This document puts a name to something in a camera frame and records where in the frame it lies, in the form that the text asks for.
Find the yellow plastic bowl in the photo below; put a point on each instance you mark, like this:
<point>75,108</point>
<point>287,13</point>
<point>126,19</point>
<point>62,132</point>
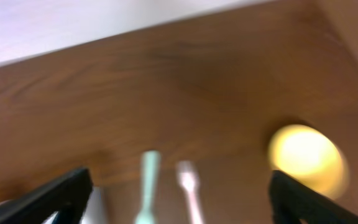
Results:
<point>311,158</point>

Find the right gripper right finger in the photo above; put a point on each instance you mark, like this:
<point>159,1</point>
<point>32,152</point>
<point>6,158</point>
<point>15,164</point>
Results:
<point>293,202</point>

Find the pink plastic fork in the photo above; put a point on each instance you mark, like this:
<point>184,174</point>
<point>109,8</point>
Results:
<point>189,181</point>

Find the mint green plastic spoon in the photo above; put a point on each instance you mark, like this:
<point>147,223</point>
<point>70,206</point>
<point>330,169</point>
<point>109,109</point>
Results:
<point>149,177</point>

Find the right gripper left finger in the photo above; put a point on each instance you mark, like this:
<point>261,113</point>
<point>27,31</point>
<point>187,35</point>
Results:
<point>67,196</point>

